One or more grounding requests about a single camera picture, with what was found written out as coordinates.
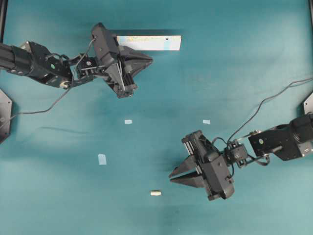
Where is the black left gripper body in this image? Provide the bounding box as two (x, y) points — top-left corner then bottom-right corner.
(93, 46), (137, 98)

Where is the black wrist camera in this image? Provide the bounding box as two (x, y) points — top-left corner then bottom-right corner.
(91, 23), (119, 67)
(199, 146), (234, 201)

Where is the blue tape marker lower-left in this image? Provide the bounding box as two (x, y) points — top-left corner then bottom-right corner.
(98, 154), (107, 165)

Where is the left black camera cable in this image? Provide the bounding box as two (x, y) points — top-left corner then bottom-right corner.
(9, 36), (97, 120)

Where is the black frame post left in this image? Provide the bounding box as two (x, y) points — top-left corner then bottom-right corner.
(0, 0), (8, 43)

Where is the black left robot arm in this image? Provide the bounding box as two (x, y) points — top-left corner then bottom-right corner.
(0, 41), (153, 98)

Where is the blue tape marker left-centre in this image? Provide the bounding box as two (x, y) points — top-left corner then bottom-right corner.
(124, 119), (133, 124)

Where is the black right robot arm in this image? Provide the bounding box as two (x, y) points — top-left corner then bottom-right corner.
(169, 114), (313, 201)

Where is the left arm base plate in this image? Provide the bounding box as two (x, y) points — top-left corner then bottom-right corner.
(0, 90), (13, 143)

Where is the black frame post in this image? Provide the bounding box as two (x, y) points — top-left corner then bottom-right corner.
(309, 0), (313, 22)
(0, 0), (8, 43)

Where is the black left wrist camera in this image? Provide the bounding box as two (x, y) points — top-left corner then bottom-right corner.
(91, 23), (119, 67)

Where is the black frame post right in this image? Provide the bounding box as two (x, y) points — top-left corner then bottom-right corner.
(309, 0), (313, 22)

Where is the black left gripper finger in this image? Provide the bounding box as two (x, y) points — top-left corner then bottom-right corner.
(124, 59), (153, 78)
(119, 46), (153, 63)

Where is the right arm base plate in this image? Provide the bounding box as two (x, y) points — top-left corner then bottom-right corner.
(303, 93), (313, 114)

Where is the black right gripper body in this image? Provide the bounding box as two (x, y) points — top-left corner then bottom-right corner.
(181, 130), (231, 201)

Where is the white particle board plank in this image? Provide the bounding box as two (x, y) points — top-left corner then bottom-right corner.
(117, 35), (181, 51)

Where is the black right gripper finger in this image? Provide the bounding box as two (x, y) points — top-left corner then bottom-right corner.
(169, 155), (197, 178)
(170, 171), (205, 188)

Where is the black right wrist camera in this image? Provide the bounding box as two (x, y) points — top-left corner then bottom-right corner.
(199, 146), (234, 201)

